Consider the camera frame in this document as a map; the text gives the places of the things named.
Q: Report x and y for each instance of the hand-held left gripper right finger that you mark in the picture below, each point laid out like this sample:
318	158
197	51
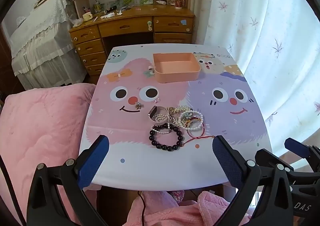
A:
226	161

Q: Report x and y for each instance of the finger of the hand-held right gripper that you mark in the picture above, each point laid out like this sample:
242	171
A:
297	147
265	157

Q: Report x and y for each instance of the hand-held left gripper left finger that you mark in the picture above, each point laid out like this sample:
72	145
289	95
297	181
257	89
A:
92	161

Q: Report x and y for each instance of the pink watch band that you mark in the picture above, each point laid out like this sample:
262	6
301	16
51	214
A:
151	111

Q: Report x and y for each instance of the pink plastic tray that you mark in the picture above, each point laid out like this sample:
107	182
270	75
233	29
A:
175	75

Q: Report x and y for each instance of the pink blanket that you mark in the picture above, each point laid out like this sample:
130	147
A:
37	128

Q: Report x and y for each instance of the flower brooch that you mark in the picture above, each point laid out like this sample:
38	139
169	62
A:
138	106

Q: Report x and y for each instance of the pink fleece clothing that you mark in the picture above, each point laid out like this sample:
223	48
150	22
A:
175	213

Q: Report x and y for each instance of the white lace cover cloth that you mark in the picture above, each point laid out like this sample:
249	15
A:
37	40

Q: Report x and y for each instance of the wooden desk cabinet door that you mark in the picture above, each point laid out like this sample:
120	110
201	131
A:
172	38

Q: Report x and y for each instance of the wide wooden desk drawer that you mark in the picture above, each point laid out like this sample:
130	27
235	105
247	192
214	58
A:
112	28

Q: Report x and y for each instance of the wooden desk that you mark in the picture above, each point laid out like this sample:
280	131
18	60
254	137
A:
125	27

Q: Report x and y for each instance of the clear plastic bag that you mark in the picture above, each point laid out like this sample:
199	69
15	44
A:
77	22

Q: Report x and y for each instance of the yellow mug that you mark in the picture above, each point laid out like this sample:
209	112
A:
87	17

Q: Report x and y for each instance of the white leaf print curtain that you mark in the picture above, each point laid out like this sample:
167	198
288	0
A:
237	15

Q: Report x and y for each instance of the blue square sticker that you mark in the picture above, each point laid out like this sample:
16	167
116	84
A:
183	22

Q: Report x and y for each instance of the crumpled white tissue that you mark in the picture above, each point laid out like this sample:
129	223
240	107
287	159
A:
107	15

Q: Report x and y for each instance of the cream green adhesive hook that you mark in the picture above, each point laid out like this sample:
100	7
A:
149	25

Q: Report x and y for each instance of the wooden drawer with blue sticker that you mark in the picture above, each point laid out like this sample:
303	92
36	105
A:
162	25

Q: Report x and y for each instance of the glass pen jar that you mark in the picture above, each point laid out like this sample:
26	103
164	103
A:
97	8

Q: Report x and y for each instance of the wide green leaf picture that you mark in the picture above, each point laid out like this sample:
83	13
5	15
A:
126	1

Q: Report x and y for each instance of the red paper cup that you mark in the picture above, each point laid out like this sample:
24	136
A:
179	2

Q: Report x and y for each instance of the small white bottle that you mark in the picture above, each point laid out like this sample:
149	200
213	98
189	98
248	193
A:
161	2

